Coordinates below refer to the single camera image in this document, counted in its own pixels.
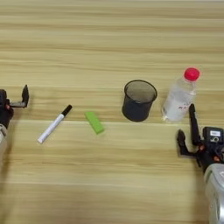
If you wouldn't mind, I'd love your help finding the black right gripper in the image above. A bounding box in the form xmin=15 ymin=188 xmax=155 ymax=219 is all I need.
xmin=176 ymin=103 xmax=224 ymax=173

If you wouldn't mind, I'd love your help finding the black mesh cup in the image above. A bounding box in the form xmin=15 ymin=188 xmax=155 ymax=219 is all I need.
xmin=121 ymin=80 xmax=158 ymax=123

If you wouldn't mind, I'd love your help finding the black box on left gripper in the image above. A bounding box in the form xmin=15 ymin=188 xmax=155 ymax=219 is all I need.
xmin=0 ymin=88 xmax=8 ymax=102

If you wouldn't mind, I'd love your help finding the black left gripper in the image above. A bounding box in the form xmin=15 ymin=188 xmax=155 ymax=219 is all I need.
xmin=0 ymin=84 xmax=30 ymax=129

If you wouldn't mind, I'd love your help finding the green rectangular block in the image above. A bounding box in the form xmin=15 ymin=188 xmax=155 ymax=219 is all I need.
xmin=84 ymin=110 xmax=105 ymax=135

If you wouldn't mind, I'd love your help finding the white marker with black cap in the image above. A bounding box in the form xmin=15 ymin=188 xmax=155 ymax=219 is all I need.
xmin=37 ymin=104 xmax=74 ymax=144

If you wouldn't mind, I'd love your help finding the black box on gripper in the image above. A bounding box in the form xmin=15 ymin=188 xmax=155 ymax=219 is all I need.
xmin=0 ymin=88 xmax=8 ymax=102
xmin=202 ymin=126 xmax=224 ymax=144

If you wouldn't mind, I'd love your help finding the clear bottle with red cap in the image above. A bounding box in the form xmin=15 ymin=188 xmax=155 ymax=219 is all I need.
xmin=161 ymin=66 xmax=201 ymax=123

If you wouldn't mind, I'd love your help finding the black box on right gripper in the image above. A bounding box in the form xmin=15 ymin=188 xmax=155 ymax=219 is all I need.
xmin=202 ymin=126 xmax=224 ymax=144

